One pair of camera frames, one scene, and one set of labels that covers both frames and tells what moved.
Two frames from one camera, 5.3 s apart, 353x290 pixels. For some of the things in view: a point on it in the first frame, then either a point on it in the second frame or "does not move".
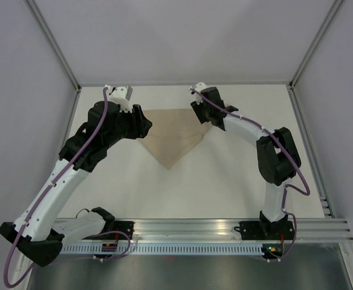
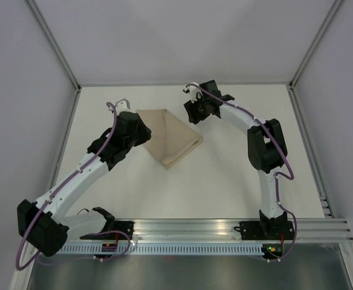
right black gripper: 197,109 to 190,107
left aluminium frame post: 54,45 does not move
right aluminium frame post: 320,32 does not move
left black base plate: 126,226 does not move
